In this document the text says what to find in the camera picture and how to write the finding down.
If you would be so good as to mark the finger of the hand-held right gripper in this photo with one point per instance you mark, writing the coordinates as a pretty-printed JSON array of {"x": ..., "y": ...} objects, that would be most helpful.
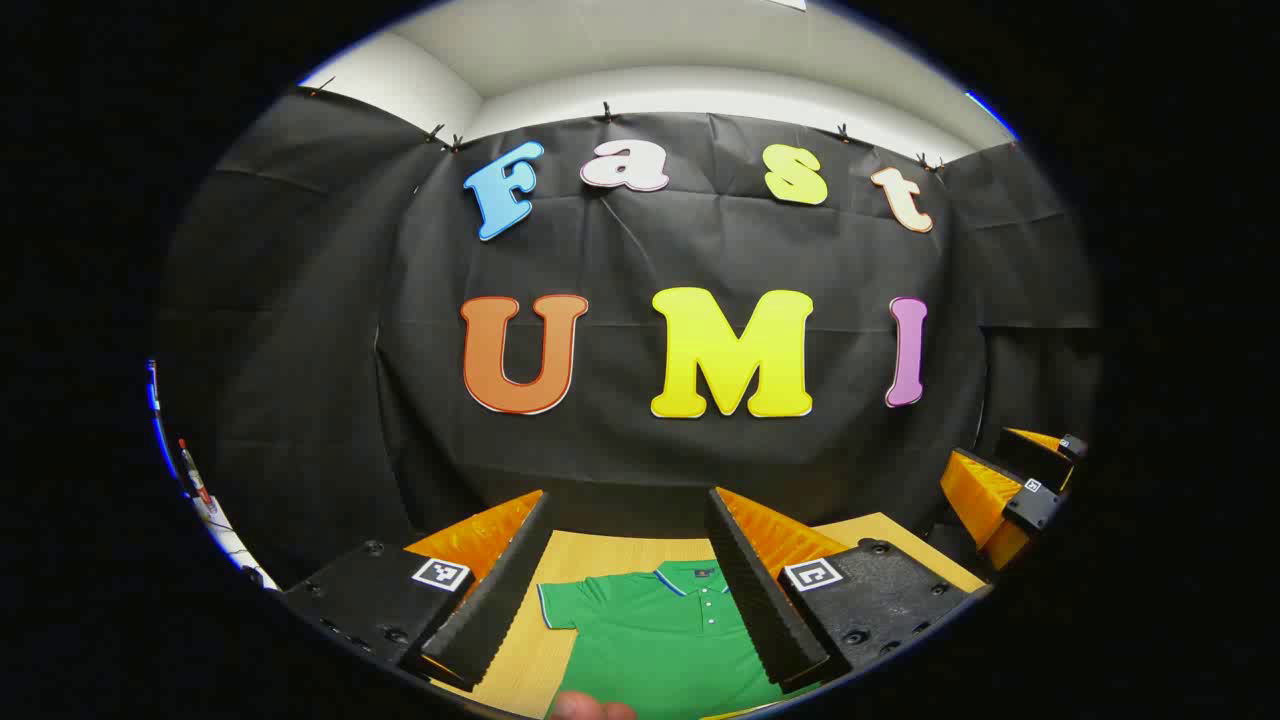
[
  {"x": 985, "y": 500},
  {"x": 1035, "y": 452}
]

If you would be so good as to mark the white device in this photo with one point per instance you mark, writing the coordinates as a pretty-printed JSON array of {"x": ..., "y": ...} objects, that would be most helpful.
[{"x": 232, "y": 545}]

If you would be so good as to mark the green T-shirt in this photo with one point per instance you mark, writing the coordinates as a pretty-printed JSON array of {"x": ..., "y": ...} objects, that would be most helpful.
[{"x": 650, "y": 640}]

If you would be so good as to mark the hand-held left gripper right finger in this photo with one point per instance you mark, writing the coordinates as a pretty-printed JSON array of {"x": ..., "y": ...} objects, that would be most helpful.
[{"x": 755, "y": 600}]

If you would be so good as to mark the red label bottle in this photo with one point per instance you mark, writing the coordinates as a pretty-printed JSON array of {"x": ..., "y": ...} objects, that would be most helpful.
[{"x": 194, "y": 470}]

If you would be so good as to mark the blue lit screen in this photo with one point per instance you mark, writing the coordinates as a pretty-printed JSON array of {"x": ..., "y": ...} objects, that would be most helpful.
[{"x": 153, "y": 400}]

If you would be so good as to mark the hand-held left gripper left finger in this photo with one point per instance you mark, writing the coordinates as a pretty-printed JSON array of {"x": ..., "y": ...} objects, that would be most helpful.
[{"x": 500, "y": 600}]

